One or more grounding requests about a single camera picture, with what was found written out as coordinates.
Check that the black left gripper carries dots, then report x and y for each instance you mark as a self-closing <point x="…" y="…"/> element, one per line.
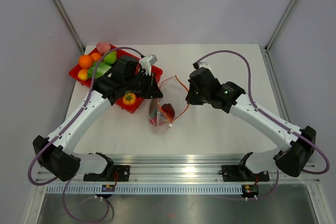
<point x="153" y="91"/>

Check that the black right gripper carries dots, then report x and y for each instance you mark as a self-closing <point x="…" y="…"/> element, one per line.
<point x="190" y="98"/>

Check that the dark green cucumber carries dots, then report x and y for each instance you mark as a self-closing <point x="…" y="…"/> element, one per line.
<point x="153" y="109"/>

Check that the clear zip bag orange zipper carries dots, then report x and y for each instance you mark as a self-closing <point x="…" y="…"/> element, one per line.
<point x="163" y="112"/>

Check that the dark red apple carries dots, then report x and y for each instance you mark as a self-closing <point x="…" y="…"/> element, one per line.
<point x="168" y="109"/>

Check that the green lettuce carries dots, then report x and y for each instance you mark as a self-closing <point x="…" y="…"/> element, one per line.
<point x="102" y="68"/>

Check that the red bell pepper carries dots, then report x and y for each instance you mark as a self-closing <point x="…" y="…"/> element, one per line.
<point x="160" y="121"/>

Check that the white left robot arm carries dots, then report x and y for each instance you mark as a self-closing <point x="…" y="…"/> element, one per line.
<point x="56" y="151"/>

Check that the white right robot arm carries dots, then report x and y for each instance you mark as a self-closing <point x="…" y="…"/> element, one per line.
<point x="294" y="144"/>

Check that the red plastic tray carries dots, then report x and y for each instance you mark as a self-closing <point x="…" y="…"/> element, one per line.
<point x="106" y="86"/>

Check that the orange persimmon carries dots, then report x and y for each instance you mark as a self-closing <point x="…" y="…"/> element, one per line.
<point x="129" y="99"/>

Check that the green apple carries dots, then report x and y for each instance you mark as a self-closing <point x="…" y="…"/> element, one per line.
<point x="110" y="58"/>

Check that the pink peach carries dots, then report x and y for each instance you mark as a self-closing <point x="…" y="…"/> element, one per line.
<point x="103" y="47"/>

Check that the small orange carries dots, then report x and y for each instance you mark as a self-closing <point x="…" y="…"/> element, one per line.
<point x="96" y="56"/>

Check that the yellow mango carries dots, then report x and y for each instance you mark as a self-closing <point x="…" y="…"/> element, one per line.
<point x="83" y="74"/>

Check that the large orange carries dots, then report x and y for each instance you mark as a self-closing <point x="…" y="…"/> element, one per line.
<point x="85" y="61"/>

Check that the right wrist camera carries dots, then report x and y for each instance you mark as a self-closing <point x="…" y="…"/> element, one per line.
<point x="201" y="64"/>

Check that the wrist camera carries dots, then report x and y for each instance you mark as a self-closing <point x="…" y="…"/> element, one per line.
<point x="147" y="62"/>
<point x="201" y="64"/>

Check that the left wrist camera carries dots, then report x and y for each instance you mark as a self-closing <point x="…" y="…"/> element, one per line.
<point x="147" y="62"/>

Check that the aluminium rail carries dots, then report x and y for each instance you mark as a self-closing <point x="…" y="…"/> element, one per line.
<point x="157" y="169"/>

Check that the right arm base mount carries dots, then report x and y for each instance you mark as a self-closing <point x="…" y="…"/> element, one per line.
<point x="235" y="173"/>

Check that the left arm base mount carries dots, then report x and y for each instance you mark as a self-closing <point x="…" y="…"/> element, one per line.
<point x="119" y="173"/>

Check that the white cable duct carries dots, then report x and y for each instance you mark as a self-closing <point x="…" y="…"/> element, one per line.
<point x="137" y="189"/>

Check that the left aluminium frame post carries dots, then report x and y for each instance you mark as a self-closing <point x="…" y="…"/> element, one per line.
<point x="64" y="16"/>

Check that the aluminium frame post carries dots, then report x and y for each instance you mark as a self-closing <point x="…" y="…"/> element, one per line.
<point x="64" y="16"/>
<point x="281" y="24"/>

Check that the right aluminium frame post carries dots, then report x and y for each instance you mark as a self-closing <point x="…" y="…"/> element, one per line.
<point x="281" y="24"/>

